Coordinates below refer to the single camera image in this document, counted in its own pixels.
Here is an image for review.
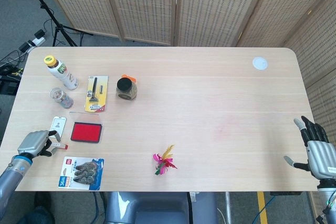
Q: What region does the red ink pad clear lid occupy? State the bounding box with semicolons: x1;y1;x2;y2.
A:
69;111;104;144

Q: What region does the small clear snack jar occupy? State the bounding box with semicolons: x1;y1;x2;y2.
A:
49;88;74;109

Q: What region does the colourful feather shuttlecock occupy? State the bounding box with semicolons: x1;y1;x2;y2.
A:
152;144;178;176

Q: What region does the white ID card holder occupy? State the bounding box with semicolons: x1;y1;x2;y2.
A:
49;116;67;142

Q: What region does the white power strip with plugs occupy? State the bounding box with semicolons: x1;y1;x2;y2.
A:
18;30;47;52

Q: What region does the woven wooden folding screen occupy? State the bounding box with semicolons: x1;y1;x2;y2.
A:
36;0;336;224

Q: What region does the dark jar black lid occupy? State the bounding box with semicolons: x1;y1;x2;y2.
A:
116;78;138;101

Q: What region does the black tripod stand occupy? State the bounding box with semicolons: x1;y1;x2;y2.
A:
20;0;93;48

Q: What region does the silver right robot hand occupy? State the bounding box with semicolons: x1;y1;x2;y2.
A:
283;115;336;180

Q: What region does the small red-white stamp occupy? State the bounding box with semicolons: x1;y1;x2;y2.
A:
51;142;70;150

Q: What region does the white round table grommet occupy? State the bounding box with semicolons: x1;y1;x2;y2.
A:
252;56;269;71

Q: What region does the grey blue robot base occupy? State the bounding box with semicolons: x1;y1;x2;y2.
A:
104;191;218;224

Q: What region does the razor on yellow card pack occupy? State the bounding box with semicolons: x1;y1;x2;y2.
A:
84;75;109;112

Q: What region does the person leg with dark shoe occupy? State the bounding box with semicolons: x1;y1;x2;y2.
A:
15;191;56;224

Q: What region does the correction tape blister pack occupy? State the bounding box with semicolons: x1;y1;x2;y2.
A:
58;156;105;191

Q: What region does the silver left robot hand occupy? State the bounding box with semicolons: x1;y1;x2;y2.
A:
17;129;61;158

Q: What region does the white bottle yellow cap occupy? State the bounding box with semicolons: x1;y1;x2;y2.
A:
43;55;79;91

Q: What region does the black equipment on floor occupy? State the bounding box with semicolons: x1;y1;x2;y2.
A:
0;76;19;95

